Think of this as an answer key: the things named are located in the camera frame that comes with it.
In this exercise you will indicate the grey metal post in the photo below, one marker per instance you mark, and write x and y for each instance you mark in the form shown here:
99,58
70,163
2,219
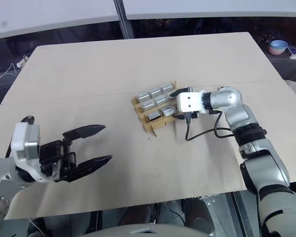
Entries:
124,19

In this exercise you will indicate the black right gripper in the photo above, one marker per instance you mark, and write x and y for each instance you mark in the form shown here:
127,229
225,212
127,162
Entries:
191,116

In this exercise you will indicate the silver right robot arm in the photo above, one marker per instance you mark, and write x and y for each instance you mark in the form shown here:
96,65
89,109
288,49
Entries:
259,158

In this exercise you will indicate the pink bowl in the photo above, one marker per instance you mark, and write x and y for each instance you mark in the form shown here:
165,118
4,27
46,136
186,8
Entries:
276,52

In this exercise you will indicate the white table panel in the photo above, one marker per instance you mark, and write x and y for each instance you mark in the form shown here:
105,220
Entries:
51,14
212,7

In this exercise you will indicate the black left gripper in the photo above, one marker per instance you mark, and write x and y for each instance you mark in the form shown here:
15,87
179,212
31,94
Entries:
50,158

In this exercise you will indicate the small blue white box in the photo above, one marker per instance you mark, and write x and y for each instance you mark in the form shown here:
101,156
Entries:
293,51

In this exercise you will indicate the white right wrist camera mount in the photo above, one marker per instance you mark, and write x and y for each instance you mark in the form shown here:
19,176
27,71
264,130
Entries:
188,102

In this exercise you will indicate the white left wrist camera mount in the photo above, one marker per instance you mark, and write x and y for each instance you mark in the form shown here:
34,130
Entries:
27,145

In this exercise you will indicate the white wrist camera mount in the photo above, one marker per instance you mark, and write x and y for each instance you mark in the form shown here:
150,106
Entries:
27,145
188,102

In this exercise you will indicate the blue bowl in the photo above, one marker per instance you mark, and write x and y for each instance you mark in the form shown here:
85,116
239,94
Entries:
278,44

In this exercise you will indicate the small white plug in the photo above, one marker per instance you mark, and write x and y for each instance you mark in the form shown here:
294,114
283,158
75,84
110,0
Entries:
23,61

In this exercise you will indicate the wooden slatted tray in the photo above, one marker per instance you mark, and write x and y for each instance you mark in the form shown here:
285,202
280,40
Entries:
150,127

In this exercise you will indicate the dark rounded shape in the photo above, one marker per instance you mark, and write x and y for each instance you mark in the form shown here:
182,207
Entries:
199,218

